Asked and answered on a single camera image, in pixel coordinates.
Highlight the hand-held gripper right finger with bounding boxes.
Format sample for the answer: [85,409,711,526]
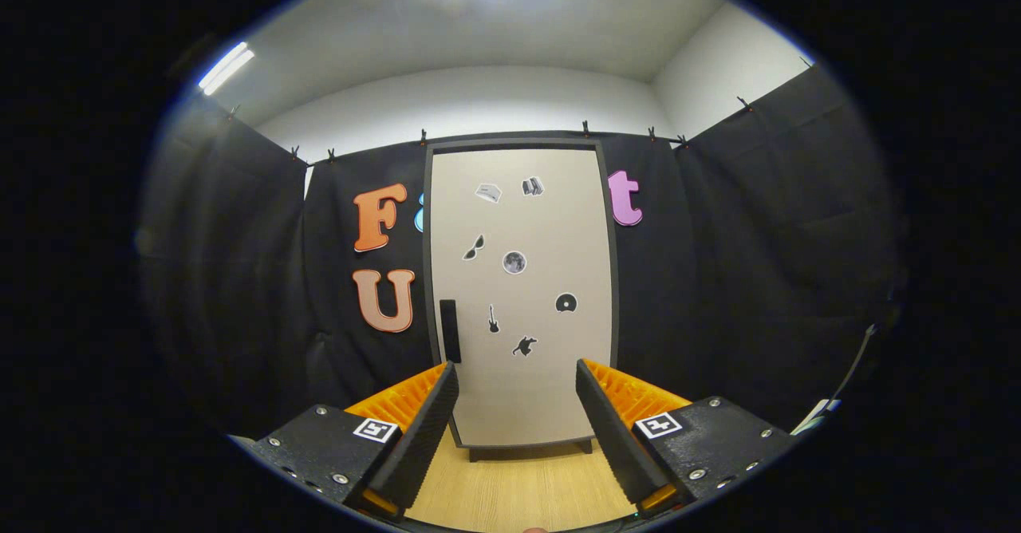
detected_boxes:
[576,357,798,518]

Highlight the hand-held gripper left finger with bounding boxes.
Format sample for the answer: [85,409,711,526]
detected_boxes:
[251,360,460,518]

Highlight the black door handle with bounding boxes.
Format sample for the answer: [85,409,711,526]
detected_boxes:
[440,299,463,364]

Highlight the grey shoe cabinet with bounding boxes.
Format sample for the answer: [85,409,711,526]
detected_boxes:
[421,138,621,462]

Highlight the black backdrop cloth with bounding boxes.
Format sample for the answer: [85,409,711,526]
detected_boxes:
[137,62,906,438]

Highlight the row of black cloth clips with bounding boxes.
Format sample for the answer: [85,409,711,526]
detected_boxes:
[227,56,814,163]

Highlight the narrow ceiling light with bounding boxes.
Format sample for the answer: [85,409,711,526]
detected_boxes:
[197,41,256,97]

